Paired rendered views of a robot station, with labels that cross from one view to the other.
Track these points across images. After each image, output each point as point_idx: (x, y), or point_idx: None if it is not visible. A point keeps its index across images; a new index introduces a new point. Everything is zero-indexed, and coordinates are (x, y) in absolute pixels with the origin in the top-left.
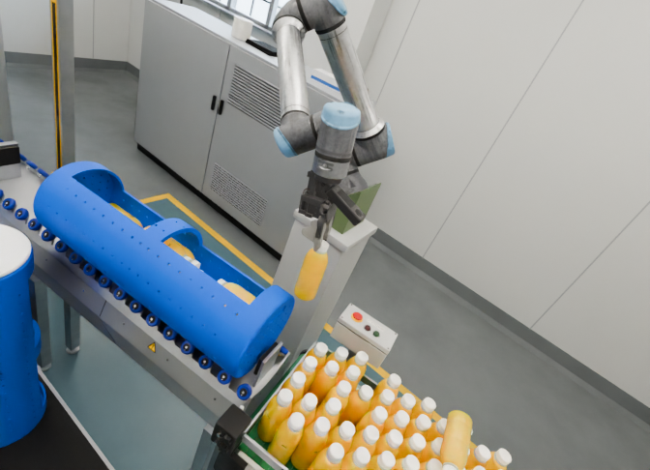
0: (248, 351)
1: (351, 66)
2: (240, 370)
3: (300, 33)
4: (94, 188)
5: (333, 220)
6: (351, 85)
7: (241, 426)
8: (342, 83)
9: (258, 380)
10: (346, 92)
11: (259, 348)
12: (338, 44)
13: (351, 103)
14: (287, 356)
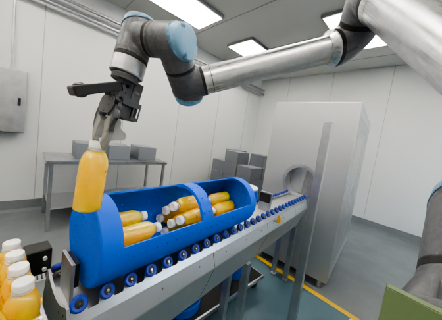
0: (72, 217)
1: (398, 12)
2: (70, 239)
3: (326, 37)
4: (244, 198)
5: (110, 122)
6: (406, 39)
7: (28, 248)
8: (396, 50)
9: (60, 280)
10: (406, 58)
11: (78, 244)
12: (370, 7)
13: (423, 71)
14: (64, 307)
